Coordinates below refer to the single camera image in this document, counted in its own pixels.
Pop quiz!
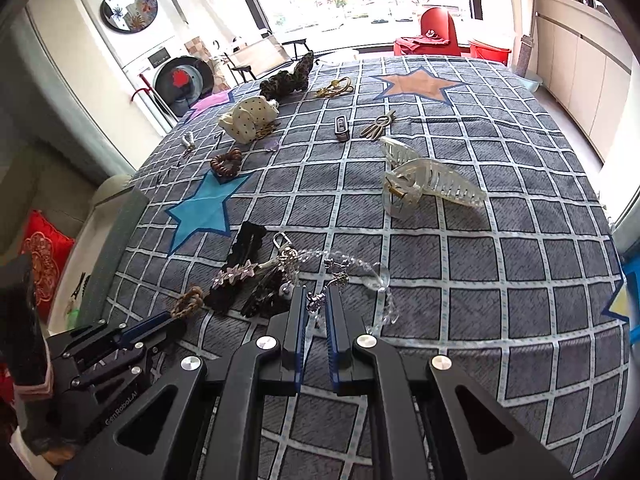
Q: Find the brown spiral hair tie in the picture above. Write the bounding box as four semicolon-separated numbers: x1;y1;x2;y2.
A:
209;148;244;179

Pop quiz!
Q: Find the red plastic chair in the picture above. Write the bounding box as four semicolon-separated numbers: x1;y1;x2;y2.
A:
393;5;462;57

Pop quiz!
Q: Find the cream polka dot scrunchie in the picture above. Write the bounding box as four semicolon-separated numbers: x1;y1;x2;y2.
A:
218;95;281;144

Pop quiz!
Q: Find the bronze hand-shaped hair clip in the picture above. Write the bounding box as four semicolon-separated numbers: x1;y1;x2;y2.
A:
360;109;397;140

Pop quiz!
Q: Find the grey shallow box tray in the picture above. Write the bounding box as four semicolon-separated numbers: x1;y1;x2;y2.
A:
74;186;152;342

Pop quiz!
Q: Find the red embroidered cushion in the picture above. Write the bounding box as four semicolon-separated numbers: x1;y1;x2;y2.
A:
19;209;77;322

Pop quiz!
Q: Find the leopard print scrunchie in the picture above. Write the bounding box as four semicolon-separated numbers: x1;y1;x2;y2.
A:
258;53;316;101

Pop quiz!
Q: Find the silver charm bracelet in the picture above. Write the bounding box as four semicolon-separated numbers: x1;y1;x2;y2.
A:
279;259;352;317

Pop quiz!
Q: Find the small clear claw clip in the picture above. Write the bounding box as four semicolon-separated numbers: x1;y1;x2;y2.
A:
379;135;421;167

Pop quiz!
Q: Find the large clear claw clip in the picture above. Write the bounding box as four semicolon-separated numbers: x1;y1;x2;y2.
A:
381;157;488;219

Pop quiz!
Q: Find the beige folding chair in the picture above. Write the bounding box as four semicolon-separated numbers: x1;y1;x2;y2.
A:
221;29;314;84

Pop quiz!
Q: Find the red bucket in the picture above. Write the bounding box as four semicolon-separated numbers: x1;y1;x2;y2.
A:
468;38;512;67

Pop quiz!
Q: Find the white dryer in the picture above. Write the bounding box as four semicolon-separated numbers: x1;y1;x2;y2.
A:
76;0;189;69

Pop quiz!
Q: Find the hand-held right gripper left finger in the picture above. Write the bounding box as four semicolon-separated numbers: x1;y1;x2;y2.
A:
55;286;308;480

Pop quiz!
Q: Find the beige sofa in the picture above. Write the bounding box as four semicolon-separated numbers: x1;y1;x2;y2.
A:
47;176;137;337

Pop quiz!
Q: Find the beige wall cabinet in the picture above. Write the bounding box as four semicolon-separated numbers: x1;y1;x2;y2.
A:
529;0;632;162

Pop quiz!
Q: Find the crystal hair clip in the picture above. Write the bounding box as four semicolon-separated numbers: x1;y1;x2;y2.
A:
211;259;259;289

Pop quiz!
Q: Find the black hair claw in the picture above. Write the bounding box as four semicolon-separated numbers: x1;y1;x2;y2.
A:
204;220;269;312

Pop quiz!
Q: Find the red handled mop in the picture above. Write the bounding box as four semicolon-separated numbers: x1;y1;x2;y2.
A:
130;84;177;134

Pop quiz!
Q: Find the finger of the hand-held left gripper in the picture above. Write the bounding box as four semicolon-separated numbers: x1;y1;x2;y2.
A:
71;341;169;397
47;311;187;362

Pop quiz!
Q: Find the clear bead keychain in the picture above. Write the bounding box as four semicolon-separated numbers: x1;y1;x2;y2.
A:
272;231;402;332

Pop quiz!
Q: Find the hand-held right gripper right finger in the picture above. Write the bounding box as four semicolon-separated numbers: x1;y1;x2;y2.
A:
326;286;572;480

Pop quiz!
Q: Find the gold hair tie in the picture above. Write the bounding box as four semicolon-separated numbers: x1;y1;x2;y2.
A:
314;77;355;100

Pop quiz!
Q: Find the grey checked star tablecloth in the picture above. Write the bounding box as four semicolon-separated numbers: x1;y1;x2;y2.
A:
65;53;632;480

